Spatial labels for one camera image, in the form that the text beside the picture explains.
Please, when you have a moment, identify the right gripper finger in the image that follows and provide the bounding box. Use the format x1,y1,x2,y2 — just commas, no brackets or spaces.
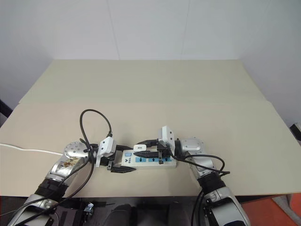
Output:
134,138,158,147
134,151,160,159

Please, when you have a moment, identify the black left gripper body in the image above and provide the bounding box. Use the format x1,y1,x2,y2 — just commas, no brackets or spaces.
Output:
100,145,124,171

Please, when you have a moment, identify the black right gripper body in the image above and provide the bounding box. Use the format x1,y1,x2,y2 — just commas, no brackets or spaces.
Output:
156,140,174,165

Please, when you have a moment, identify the white power strip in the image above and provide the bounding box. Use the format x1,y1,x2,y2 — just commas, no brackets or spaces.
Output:
120,149,178,170

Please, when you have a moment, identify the dark rounded shape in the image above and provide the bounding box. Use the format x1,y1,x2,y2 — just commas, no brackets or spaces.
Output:
108,203,142,226

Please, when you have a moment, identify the small metal clip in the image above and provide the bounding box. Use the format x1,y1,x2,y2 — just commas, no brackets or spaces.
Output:
84,202,95,215

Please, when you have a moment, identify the black object at room edge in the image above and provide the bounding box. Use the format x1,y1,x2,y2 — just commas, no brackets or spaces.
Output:
0,98,13,128
289,122,301,142

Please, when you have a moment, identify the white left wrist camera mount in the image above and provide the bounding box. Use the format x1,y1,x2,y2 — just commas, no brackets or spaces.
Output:
95,137,117,168

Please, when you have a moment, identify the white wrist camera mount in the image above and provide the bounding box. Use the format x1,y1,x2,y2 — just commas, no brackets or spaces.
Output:
95,137,117,168
157,125,176,148

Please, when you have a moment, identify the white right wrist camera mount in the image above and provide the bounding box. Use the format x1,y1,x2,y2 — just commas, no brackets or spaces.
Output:
157,125,176,148

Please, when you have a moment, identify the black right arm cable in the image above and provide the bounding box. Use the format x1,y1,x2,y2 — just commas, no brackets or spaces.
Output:
162,144,230,226

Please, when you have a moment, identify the white power strip cord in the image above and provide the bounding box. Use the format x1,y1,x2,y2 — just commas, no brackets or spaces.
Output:
0,143,64,156

